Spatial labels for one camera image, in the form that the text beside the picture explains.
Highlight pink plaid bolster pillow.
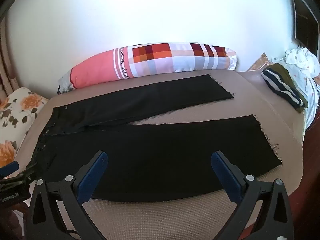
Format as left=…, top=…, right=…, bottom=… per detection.
left=57, top=42, right=238, bottom=95

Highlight navy white striped cloth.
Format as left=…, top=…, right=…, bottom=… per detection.
left=261, top=66, right=306, bottom=108

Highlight black pants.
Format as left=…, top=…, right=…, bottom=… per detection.
left=32, top=74, right=283, bottom=203

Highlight brown patterned cloth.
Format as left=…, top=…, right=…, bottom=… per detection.
left=246, top=52, right=272, bottom=72

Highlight beige brown curtain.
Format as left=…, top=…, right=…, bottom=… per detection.
left=0, top=20, right=23, bottom=99

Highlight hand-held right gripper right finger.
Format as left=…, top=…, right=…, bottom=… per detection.
left=211, top=151, right=294, bottom=240

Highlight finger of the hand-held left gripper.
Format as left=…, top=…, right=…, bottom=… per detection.
left=12, top=163, right=38, bottom=182
left=0, top=161, right=20, bottom=178

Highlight olive green cloth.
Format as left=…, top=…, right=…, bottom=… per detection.
left=271, top=63, right=310, bottom=113

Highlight floral white pillow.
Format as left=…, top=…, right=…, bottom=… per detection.
left=0, top=87, right=49, bottom=168

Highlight beige bed mat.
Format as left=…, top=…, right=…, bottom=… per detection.
left=15, top=69, right=306, bottom=240

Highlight white printed cloth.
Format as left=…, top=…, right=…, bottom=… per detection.
left=272, top=47, right=320, bottom=130

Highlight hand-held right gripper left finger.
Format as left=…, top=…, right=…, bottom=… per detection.
left=26, top=151, right=109, bottom=240

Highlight dark framed wall panel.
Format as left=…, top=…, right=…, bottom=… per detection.
left=290, top=0, right=320, bottom=53

